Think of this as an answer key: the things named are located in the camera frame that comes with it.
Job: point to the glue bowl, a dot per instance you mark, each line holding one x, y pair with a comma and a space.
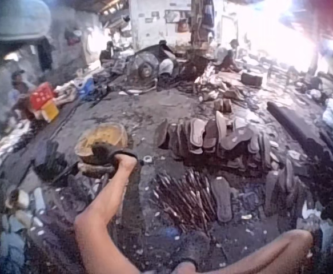
104, 137

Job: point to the row of brown shoe soles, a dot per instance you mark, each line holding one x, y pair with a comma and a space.
217, 140

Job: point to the pile of dark flat soles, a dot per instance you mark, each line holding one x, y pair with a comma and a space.
283, 185

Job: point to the blue plastic container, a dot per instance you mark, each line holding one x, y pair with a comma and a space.
86, 87

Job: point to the person's left hand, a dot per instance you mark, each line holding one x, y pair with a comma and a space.
120, 159

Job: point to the yellow plastic crate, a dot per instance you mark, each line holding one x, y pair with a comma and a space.
49, 112

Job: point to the single dark shoe sole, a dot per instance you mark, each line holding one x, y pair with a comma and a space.
224, 199

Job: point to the red plastic crate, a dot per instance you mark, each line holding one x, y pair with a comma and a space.
42, 95

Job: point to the person's right hand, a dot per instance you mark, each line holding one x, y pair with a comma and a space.
194, 247

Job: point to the white tape roll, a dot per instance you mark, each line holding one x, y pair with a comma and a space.
147, 158

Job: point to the stack of dark rubber sheets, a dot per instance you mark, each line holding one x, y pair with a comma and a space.
50, 162

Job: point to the glue-smeared shoe sole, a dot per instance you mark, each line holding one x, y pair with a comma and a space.
93, 169

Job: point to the dark wooden box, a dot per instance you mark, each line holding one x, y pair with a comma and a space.
252, 79

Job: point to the person's left fingers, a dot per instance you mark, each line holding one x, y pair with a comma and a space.
103, 151

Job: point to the black rubber sheet roll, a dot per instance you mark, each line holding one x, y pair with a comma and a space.
294, 127

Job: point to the heap of tan soles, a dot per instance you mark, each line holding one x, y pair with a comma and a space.
219, 85

